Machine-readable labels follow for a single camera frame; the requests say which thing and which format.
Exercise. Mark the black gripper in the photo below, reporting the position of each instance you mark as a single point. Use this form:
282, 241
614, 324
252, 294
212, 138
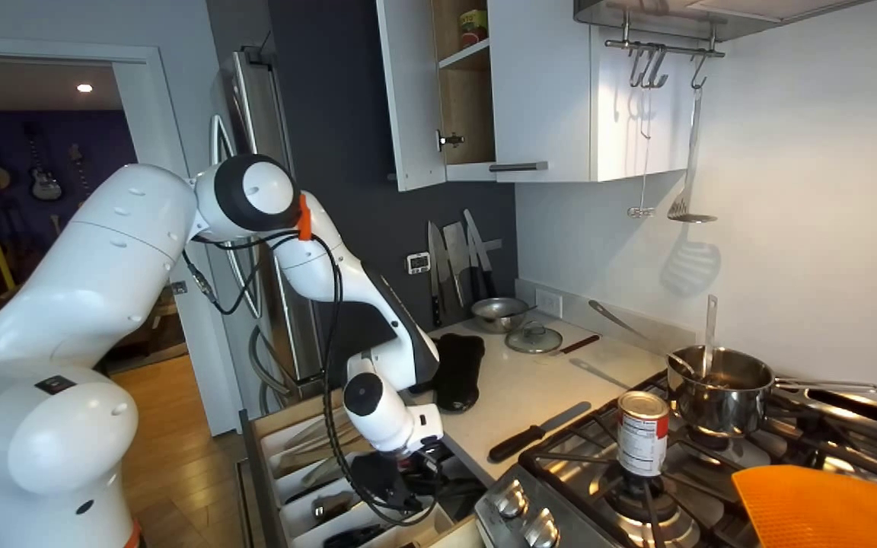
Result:
396, 478

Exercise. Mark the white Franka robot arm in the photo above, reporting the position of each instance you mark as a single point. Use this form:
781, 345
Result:
92, 262

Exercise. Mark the wooden kitchen drawer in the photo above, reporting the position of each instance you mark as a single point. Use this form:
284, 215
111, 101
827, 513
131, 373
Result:
291, 416

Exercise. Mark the white organizer tray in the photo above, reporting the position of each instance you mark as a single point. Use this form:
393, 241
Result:
427, 533

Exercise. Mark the steel stove knob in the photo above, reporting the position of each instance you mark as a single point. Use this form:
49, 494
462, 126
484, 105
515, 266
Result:
543, 531
512, 516

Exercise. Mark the stainless gas stove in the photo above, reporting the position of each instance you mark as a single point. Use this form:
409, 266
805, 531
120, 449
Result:
580, 475

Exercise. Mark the glass pot lid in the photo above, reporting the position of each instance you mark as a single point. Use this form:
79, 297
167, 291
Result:
534, 338

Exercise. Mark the small steel bowl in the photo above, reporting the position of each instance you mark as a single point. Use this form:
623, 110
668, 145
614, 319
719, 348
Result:
498, 307

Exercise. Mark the steel saucepan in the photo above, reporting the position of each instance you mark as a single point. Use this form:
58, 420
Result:
723, 405

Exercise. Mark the steel spoon in pot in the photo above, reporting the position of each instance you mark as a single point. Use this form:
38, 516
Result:
710, 336

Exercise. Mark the hanging white slotted turner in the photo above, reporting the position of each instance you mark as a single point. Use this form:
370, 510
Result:
691, 268

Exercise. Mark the stainless steel refrigerator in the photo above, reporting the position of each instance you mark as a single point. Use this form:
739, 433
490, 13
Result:
257, 101

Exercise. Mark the green red cabinet item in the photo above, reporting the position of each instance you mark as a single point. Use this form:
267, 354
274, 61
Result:
472, 25

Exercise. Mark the steel hanging hook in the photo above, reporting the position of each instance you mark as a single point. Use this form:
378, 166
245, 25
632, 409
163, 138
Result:
660, 68
639, 68
702, 68

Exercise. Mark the round ceiling light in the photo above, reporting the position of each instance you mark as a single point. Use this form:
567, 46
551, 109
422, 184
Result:
85, 89

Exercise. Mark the steel range hood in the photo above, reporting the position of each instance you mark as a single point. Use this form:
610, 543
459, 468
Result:
702, 17

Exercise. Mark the wall mounted kitchen knife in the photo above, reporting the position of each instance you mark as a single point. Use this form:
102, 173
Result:
476, 247
454, 259
435, 275

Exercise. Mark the wall outlet on dark wall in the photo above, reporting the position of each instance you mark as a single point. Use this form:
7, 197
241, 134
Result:
417, 262

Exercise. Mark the white wall outlet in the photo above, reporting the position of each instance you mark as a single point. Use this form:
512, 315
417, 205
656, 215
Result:
549, 303

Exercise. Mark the white wall cabinet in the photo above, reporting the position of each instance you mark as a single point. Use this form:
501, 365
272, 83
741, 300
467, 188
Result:
540, 92

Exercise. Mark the white door frame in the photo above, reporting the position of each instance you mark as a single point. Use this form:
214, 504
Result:
152, 92

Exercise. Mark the steel hook rail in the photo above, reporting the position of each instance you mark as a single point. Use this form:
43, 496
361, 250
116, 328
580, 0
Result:
663, 46

